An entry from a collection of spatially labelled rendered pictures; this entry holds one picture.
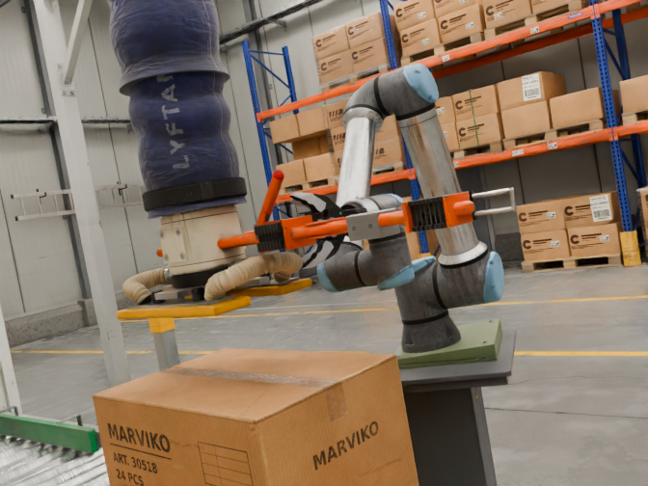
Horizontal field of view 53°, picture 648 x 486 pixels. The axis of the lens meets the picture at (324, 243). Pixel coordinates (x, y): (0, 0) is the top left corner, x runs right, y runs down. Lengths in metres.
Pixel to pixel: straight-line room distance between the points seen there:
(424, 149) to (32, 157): 10.30
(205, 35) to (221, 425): 0.79
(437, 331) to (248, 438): 1.00
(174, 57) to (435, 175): 0.83
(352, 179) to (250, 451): 0.80
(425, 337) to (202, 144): 1.00
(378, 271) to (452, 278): 0.50
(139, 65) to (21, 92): 10.64
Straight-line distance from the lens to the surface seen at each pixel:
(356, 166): 1.73
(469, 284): 1.96
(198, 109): 1.39
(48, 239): 11.71
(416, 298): 2.03
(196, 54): 1.42
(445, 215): 1.03
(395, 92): 1.84
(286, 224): 1.23
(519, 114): 8.67
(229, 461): 1.25
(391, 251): 1.49
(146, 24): 1.42
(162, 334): 2.49
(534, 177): 10.00
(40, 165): 11.86
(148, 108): 1.41
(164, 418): 1.39
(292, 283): 1.41
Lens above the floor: 1.28
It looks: 3 degrees down
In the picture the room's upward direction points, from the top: 10 degrees counter-clockwise
